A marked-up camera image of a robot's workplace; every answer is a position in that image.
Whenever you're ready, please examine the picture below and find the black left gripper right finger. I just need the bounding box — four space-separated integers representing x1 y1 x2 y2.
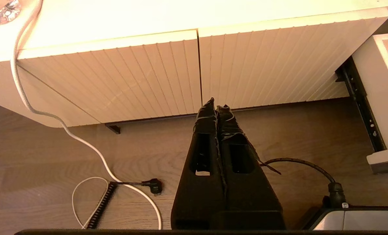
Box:
216 104 286 230

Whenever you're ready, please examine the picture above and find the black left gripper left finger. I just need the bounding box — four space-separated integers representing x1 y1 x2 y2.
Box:
171 97 227 230

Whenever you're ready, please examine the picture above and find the white cabinet drawer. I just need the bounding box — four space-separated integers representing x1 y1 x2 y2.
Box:
352 32 388 174

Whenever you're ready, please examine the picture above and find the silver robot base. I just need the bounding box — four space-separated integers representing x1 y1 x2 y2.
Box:
303 206 388 231

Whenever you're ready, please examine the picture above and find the white tv cabinet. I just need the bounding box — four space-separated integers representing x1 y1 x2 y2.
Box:
0 0 388 128

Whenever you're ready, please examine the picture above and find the white ribbed cabinet front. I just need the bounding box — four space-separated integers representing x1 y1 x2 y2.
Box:
17 29 202 124
198 7 388 110

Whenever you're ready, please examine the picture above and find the clear glass object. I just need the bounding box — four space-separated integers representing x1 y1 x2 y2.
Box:
0 0 22 25

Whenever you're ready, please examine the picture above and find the black floor cable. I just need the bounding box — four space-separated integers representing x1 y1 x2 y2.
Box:
261 158 347 209

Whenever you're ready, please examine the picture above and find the black coiled cable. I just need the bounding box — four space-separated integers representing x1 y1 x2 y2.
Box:
86 178 163 229

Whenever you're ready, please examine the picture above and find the white looped floor cord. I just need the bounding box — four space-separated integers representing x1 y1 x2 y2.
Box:
72 176 110 229

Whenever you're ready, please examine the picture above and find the black drawer slide rail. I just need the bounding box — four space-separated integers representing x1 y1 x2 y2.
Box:
335 56 387 152

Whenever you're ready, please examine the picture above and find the thick white power cable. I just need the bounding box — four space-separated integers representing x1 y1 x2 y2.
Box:
11 0 162 230

